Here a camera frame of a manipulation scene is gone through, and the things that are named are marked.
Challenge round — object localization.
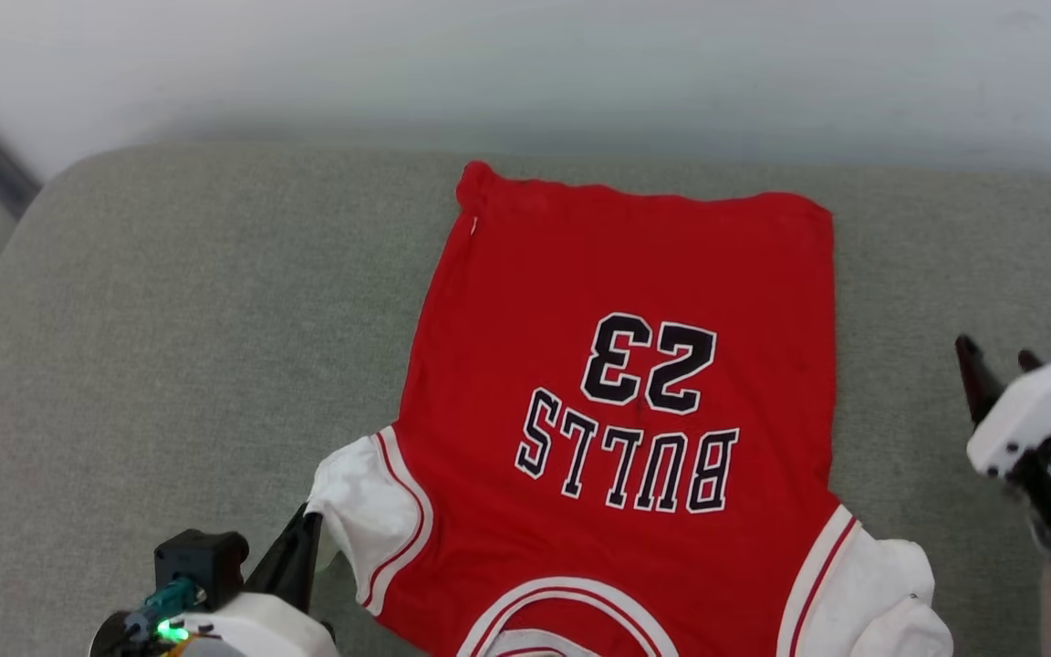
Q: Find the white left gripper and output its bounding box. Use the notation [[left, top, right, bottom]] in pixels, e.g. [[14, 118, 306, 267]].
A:
[[181, 504, 340, 657]]

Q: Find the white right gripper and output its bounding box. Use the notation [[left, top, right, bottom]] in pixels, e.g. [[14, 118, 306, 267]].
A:
[[955, 334, 1051, 480]]

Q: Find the teal cable connector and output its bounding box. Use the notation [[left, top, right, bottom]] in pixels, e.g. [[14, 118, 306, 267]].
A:
[[124, 577, 205, 645]]

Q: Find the red Bulls basketball jersey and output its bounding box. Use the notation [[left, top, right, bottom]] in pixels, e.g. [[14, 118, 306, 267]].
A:
[[307, 161, 955, 657]]

